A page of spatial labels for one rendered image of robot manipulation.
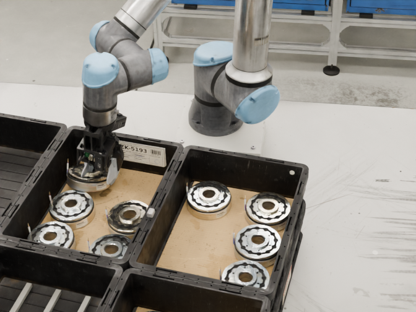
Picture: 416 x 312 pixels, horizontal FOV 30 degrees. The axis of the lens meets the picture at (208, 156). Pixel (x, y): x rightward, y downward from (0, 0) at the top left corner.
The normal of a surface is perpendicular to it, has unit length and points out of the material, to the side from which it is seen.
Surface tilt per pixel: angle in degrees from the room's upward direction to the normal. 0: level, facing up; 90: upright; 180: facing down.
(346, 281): 0
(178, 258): 0
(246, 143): 1
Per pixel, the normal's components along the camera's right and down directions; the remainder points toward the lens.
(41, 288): -0.02, -0.76
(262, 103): 0.56, 0.63
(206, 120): -0.40, 0.32
